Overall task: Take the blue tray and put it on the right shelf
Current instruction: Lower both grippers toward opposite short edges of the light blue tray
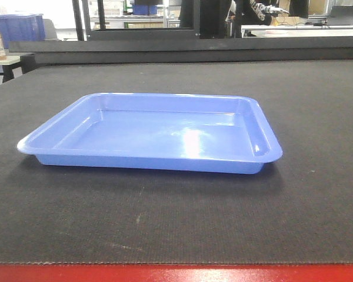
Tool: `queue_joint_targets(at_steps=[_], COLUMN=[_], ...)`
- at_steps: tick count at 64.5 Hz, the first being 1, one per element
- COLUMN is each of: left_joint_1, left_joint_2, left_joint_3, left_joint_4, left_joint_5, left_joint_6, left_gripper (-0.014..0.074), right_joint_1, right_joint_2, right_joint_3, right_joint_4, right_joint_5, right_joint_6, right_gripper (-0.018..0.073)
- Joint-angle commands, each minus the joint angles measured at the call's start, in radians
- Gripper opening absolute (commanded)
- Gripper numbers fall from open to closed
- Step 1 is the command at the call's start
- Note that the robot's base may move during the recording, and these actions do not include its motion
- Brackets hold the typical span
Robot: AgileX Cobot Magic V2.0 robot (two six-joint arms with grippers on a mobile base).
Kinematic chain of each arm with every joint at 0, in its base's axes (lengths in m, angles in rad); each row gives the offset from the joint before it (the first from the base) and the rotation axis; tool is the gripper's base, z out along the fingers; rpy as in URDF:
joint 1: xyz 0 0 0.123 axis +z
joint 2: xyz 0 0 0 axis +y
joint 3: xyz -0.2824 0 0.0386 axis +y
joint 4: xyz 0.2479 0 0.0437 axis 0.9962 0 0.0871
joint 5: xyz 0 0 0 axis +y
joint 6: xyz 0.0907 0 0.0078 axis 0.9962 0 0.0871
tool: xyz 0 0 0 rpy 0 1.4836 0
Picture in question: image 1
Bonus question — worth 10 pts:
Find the blue plastic tray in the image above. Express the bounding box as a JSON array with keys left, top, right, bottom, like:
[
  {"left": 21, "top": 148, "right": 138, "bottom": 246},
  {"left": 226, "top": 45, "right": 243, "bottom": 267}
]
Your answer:
[{"left": 17, "top": 93, "right": 283, "bottom": 174}]

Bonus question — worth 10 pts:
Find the white background table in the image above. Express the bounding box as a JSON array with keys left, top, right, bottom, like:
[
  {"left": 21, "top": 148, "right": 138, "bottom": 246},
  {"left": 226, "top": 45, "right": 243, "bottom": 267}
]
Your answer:
[{"left": 242, "top": 24, "right": 353, "bottom": 38}]

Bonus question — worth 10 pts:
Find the person in black clothes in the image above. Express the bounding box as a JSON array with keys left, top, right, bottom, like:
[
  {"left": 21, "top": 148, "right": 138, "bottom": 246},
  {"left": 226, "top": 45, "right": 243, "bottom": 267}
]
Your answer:
[{"left": 225, "top": 1, "right": 278, "bottom": 35}]

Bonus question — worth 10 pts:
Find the black table mat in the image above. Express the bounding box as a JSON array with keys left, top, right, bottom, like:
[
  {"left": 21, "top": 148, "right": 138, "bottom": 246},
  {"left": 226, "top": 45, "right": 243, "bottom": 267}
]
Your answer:
[{"left": 0, "top": 60, "right": 353, "bottom": 264}]

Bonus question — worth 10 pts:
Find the small side table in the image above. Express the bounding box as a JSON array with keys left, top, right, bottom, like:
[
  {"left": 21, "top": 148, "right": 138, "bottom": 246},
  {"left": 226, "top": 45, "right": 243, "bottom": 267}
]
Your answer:
[{"left": 0, "top": 56, "right": 21, "bottom": 83}]

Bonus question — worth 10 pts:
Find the blue stacked crates background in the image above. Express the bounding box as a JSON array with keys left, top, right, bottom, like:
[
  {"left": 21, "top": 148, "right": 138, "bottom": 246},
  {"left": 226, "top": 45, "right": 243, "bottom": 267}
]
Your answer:
[{"left": 0, "top": 14, "right": 45, "bottom": 49}]

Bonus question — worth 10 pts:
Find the black metal frame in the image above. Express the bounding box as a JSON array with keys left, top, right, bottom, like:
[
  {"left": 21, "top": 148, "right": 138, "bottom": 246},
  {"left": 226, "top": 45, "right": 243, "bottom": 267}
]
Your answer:
[{"left": 71, "top": 0, "right": 242, "bottom": 41}]

